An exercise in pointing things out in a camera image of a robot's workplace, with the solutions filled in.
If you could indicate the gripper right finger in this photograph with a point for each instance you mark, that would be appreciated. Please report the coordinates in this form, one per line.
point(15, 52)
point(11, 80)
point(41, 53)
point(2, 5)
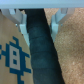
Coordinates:
point(54, 28)

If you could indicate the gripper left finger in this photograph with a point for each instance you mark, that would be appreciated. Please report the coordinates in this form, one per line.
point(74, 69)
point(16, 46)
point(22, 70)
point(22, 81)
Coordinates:
point(22, 29)

